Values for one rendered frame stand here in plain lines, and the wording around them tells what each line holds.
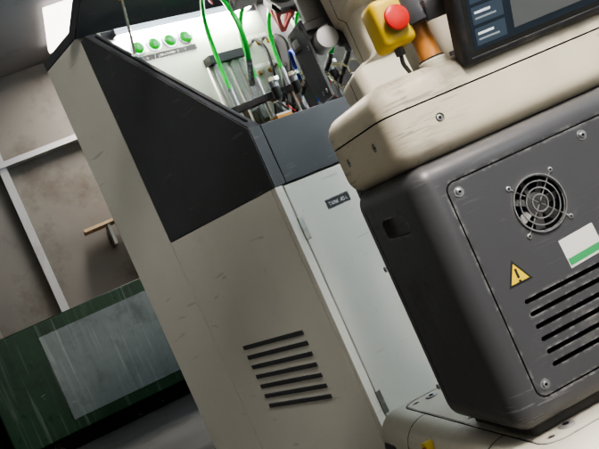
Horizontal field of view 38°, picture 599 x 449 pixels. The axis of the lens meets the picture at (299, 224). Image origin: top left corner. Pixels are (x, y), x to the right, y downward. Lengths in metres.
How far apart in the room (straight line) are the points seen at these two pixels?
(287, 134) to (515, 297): 1.10
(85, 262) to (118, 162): 6.63
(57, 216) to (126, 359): 4.13
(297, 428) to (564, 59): 1.46
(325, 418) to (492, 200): 1.23
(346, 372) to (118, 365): 3.37
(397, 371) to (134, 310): 3.37
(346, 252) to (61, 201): 7.34
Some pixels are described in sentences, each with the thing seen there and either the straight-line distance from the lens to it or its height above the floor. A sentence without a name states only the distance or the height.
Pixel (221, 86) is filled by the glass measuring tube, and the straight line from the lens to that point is 2.78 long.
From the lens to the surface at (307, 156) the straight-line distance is 2.19.
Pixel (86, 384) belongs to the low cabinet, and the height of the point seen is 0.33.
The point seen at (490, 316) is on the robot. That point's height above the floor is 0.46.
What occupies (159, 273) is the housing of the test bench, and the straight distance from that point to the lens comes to 2.71.
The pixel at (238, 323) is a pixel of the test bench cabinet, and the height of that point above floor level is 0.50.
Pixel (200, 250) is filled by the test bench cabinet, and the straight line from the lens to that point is 2.47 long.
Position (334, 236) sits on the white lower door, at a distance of 2.17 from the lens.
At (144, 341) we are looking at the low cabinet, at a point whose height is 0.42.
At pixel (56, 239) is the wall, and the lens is 9.33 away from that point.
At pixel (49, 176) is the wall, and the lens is 9.41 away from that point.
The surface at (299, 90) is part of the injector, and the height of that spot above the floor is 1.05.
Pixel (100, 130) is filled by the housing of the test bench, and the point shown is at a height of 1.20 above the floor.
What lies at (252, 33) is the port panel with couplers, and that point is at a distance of 2.96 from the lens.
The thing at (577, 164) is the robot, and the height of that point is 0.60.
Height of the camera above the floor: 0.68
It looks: level
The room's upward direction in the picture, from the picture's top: 24 degrees counter-clockwise
